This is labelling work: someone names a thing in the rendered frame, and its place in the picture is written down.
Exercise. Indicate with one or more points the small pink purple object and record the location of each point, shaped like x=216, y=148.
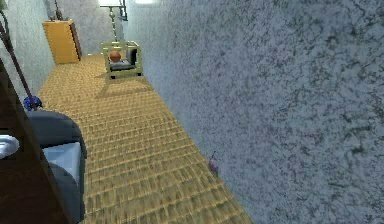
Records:
x=213, y=165

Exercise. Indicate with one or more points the orange ball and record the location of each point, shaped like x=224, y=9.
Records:
x=115, y=56

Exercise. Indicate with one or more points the metal floor lamp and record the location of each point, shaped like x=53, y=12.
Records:
x=114, y=23

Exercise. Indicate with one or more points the orange wooden cabinet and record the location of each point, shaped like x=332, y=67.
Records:
x=61, y=41

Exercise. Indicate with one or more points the blue round object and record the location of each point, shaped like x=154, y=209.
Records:
x=31, y=103

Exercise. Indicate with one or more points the dark red pole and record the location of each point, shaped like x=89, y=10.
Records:
x=15, y=63

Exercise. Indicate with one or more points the dark brown wooden table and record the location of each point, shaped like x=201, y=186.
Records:
x=20, y=180

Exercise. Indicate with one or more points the white bowl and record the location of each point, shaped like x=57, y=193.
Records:
x=6, y=145

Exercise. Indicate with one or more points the pale wooden frame armchair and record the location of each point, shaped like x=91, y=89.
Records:
x=124, y=65

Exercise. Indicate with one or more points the dark wall frame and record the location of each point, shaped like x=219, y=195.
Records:
x=123, y=11

